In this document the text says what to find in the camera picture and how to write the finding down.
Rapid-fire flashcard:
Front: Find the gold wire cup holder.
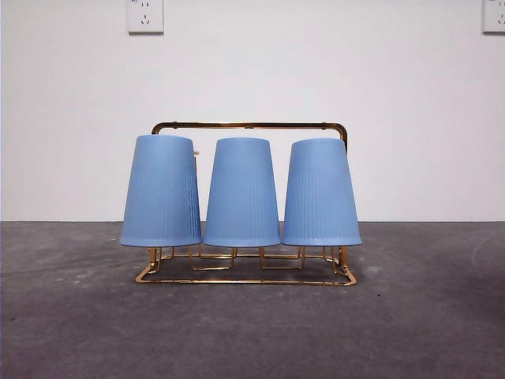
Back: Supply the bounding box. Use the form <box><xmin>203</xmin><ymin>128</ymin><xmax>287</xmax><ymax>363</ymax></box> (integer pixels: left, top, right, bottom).
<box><xmin>133</xmin><ymin>121</ymin><xmax>357</xmax><ymax>287</ymax></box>

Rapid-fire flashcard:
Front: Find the white wall socket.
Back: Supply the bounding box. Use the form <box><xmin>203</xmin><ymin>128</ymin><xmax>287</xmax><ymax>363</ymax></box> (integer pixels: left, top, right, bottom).
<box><xmin>481</xmin><ymin>0</ymin><xmax>505</xmax><ymax>35</ymax></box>
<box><xmin>126</xmin><ymin>0</ymin><xmax>165</xmax><ymax>36</ymax></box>

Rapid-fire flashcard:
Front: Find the blue ribbed plastic cup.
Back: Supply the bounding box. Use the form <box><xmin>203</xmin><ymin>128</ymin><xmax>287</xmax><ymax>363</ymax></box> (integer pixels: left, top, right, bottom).
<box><xmin>203</xmin><ymin>137</ymin><xmax>282</xmax><ymax>248</ymax></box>
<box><xmin>119</xmin><ymin>133</ymin><xmax>204</xmax><ymax>250</ymax></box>
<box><xmin>282</xmin><ymin>137</ymin><xmax>362</xmax><ymax>247</ymax></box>

